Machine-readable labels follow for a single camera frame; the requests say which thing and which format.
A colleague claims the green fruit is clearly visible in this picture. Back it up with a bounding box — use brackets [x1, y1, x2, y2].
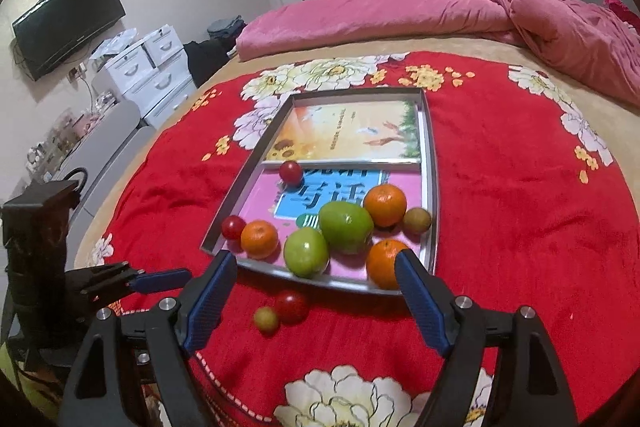
[318, 202, 374, 255]
[283, 228, 330, 279]

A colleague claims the white drawer cabinet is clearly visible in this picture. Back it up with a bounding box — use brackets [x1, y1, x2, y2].
[91, 25, 196, 129]

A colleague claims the black wall television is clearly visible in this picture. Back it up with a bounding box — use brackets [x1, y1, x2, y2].
[12, 0, 126, 80]

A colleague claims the dark red pillow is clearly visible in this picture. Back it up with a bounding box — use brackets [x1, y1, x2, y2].
[603, 0, 640, 34]

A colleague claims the orange mandarin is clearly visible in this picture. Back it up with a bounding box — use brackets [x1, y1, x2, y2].
[366, 239, 408, 291]
[240, 220, 280, 260]
[362, 183, 407, 229]

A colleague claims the small brown longan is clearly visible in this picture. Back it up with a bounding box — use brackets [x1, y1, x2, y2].
[253, 307, 280, 334]
[402, 207, 433, 236]

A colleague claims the black bag on floor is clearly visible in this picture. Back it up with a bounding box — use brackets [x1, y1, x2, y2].
[183, 39, 229, 88]

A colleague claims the cherry tomato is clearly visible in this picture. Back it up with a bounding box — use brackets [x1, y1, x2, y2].
[221, 215, 246, 242]
[278, 160, 304, 186]
[274, 291, 309, 324]

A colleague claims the pink duvet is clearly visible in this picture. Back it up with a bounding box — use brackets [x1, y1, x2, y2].
[236, 0, 639, 106]

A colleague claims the cherry tomato top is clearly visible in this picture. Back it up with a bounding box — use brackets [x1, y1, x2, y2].
[274, 291, 309, 324]

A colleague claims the pink Chinese workbook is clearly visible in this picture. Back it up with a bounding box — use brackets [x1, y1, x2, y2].
[202, 168, 437, 295]

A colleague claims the stool with folded clothes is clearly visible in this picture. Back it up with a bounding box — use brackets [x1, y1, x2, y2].
[207, 15, 246, 51]

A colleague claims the cherry tomato front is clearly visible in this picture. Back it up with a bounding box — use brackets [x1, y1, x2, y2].
[221, 215, 246, 242]

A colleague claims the grey shallow box tray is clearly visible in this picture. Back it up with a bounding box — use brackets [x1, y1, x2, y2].
[201, 88, 439, 281]

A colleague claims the sunflower cover book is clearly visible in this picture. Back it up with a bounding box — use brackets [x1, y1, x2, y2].
[265, 101, 421, 164]

